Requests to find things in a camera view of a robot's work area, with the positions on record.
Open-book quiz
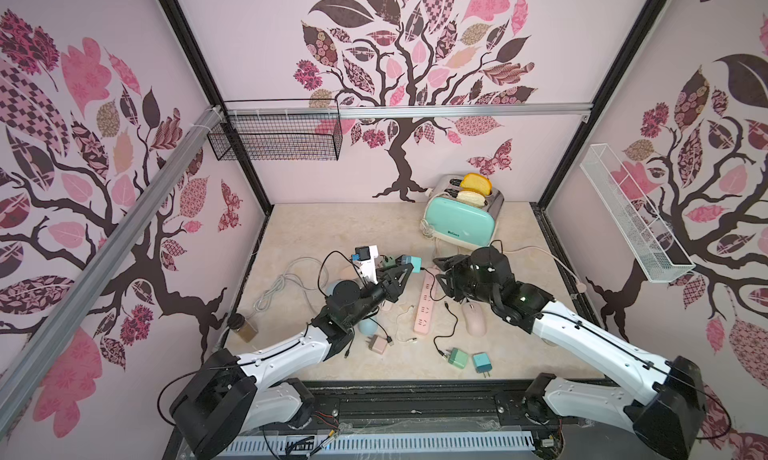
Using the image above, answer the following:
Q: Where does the pale toast slice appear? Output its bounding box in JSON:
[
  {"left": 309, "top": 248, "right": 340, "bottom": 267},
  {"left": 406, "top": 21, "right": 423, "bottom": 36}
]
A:
[{"left": 456, "top": 190, "right": 486, "bottom": 209}]

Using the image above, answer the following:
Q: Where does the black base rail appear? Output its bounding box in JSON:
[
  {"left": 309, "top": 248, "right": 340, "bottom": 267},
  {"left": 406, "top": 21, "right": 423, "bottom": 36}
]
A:
[{"left": 163, "top": 380, "right": 685, "bottom": 460}]

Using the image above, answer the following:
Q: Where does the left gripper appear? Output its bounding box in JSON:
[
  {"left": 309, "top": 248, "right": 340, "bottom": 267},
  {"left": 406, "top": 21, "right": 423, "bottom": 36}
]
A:
[{"left": 344, "top": 263, "right": 411, "bottom": 328}]

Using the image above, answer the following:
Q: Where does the green charger plug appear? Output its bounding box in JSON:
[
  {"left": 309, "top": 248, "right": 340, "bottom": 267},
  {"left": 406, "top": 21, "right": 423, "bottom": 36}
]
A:
[{"left": 447, "top": 348, "right": 469, "bottom": 370}]

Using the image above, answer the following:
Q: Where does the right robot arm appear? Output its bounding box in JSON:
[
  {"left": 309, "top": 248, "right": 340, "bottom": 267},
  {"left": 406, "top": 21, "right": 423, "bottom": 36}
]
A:
[{"left": 434, "top": 246, "right": 707, "bottom": 459}]

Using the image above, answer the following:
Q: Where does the yellow toast slice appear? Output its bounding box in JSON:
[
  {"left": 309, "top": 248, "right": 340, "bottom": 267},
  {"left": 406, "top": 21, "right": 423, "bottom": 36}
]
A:
[{"left": 460, "top": 173, "right": 493, "bottom": 197}]

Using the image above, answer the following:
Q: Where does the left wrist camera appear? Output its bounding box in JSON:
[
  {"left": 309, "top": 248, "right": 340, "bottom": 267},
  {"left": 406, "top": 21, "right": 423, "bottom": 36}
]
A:
[{"left": 351, "top": 245, "right": 379, "bottom": 284}]

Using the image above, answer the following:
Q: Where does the teal charger plug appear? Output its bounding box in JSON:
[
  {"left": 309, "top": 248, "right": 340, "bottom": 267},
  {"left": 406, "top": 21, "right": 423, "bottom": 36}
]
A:
[
  {"left": 472, "top": 353, "right": 493, "bottom": 378},
  {"left": 401, "top": 255, "right": 422, "bottom": 274}
]

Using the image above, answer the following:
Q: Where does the pink power strip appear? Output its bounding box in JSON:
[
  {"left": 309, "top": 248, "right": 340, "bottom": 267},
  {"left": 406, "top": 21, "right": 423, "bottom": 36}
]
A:
[{"left": 413, "top": 268, "right": 438, "bottom": 336}]

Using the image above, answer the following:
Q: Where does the blue mouse bottom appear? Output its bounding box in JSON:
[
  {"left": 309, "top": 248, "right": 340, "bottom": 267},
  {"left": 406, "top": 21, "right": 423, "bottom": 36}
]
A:
[{"left": 357, "top": 319, "right": 378, "bottom": 337}]

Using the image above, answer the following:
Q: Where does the pink power strip cord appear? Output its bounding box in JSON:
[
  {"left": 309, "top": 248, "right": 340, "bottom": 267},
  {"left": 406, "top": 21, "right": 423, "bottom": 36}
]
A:
[{"left": 497, "top": 243, "right": 586, "bottom": 293}]

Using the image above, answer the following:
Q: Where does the mint green toaster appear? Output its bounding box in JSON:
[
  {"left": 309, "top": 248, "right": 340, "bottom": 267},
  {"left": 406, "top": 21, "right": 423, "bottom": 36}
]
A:
[{"left": 421, "top": 175, "right": 505, "bottom": 250}]

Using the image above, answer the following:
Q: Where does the pink mouse right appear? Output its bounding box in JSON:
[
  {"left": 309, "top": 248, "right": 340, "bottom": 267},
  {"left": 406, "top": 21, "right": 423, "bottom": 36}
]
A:
[{"left": 462, "top": 303, "right": 487, "bottom": 338}]

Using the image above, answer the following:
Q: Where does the pink charger plug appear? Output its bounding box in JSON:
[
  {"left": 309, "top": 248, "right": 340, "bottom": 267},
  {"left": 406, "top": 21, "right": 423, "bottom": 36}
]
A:
[{"left": 368, "top": 335, "right": 389, "bottom": 355}]

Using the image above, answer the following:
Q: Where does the grey coiled cable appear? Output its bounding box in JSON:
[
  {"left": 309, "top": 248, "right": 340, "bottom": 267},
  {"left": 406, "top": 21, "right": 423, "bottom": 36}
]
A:
[{"left": 251, "top": 255, "right": 330, "bottom": 317}]

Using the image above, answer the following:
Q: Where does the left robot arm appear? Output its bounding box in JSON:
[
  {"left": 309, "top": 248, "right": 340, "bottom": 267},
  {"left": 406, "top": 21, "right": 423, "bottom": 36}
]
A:
[{"left": 169, "top": 264, "right": 414, "bottom": 459}]

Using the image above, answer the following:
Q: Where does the white slotted cable duct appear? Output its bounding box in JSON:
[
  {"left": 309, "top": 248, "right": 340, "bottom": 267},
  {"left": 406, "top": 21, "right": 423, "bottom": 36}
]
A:
[{"left": 218, "top": 431, "right": 535, "bottom": 459}]

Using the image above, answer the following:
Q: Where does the black wire basket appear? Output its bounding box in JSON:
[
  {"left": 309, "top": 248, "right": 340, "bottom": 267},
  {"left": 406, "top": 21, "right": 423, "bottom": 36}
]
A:
[{"left": 208, "top": 97, "right": 343, "bottom": 161}]

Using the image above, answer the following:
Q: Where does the small brown jar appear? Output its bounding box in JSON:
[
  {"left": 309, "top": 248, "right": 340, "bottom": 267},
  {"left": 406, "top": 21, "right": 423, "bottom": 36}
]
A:
[{"left": 227, "top": 313, "right": 258, "bottom": 343}]

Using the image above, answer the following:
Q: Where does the black mouse charging cable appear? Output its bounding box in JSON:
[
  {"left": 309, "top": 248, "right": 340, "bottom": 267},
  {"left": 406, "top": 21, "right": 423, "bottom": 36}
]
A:
[{"left": 419, "top": 267, "right": 463, "bottom": 359}]

